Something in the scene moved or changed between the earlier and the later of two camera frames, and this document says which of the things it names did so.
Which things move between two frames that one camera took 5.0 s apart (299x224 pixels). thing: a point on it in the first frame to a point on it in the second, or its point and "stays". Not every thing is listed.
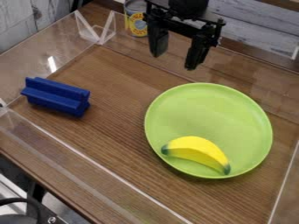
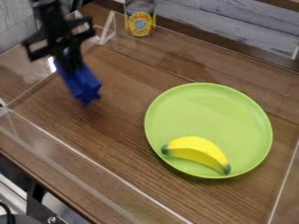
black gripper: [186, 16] to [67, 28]
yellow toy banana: [198, 149] stays
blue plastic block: [56, 96] to [86, 86]
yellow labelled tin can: [135, 8] stays
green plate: [217, 111] stays
